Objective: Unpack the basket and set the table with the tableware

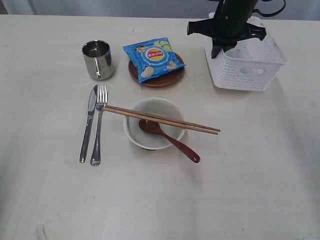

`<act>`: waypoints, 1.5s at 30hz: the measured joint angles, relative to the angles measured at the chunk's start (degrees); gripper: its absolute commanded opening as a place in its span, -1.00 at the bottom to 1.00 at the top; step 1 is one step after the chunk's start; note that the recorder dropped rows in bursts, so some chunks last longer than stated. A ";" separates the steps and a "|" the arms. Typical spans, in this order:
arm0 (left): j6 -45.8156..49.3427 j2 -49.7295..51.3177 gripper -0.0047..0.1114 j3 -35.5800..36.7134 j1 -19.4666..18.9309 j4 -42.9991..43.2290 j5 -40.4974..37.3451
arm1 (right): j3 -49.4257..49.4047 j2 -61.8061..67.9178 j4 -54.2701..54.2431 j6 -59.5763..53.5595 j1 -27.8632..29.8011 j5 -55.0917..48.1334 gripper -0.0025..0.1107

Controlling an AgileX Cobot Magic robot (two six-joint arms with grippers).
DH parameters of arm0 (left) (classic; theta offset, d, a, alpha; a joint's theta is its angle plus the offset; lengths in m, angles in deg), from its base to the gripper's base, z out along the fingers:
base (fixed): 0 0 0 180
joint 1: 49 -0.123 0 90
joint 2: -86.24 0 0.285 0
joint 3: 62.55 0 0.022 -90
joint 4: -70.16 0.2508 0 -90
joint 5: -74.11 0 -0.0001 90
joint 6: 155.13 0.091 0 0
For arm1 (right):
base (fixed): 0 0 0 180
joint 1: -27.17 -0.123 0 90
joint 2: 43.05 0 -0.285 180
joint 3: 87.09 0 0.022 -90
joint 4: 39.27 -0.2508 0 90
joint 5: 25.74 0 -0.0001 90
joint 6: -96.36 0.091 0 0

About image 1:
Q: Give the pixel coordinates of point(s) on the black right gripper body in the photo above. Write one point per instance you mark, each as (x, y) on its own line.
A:
(231, 22)

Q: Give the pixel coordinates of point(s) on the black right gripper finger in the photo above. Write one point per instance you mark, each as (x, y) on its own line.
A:
(203, 27)
(217, 46)

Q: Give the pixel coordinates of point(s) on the white plastic woven basket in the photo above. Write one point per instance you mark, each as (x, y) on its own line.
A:
(250, 66)

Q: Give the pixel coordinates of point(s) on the blue chips bag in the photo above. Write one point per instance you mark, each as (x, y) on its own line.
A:
(153, 58)

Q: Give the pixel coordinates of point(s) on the dark red wooden spoon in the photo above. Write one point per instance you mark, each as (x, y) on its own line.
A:
(154, 128)

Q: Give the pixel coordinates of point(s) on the stainless steel cup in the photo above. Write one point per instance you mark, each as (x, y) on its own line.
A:
(98, 59)

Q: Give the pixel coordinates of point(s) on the speckled white ceramic bowl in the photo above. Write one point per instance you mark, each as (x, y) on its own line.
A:
(156, 106)

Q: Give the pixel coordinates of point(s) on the silver table knife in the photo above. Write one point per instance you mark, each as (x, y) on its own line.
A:
(90, 115)

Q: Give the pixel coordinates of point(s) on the silver metal fork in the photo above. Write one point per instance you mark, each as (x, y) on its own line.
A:
(102, 101)

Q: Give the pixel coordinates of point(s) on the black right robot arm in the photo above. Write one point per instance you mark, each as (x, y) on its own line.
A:
(228, 26)

